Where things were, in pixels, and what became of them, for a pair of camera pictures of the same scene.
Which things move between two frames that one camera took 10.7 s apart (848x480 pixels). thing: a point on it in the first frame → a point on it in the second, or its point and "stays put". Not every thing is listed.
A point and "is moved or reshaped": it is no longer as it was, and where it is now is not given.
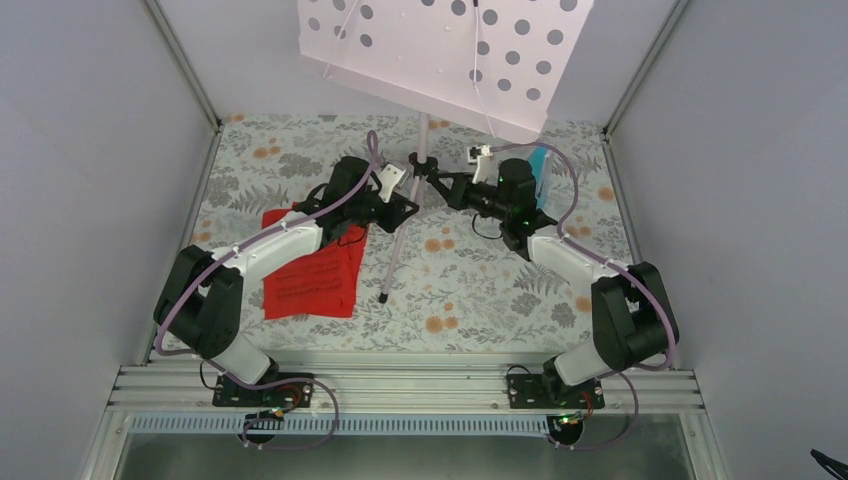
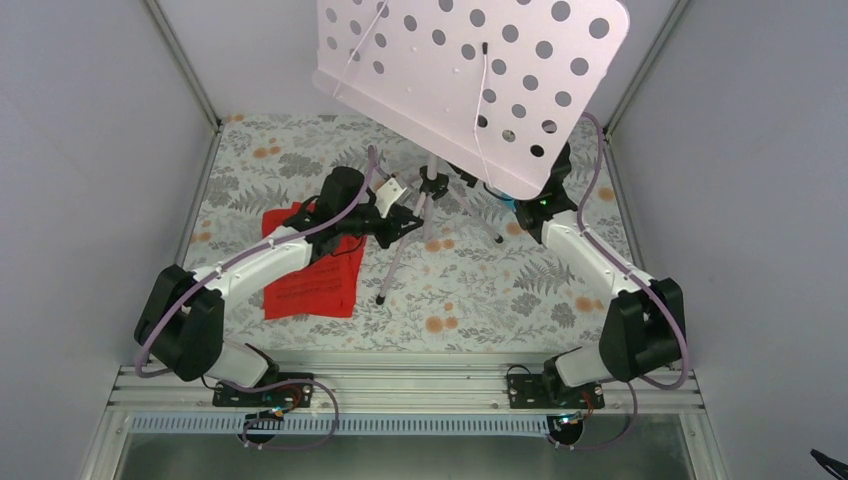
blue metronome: (538, 160) is moved or reshaped
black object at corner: (839, 467) stays put
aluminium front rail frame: (674, 397) stays put
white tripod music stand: (492, 64) is moved or reshaped
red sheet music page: (323, 285) stays put
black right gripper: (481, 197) → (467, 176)
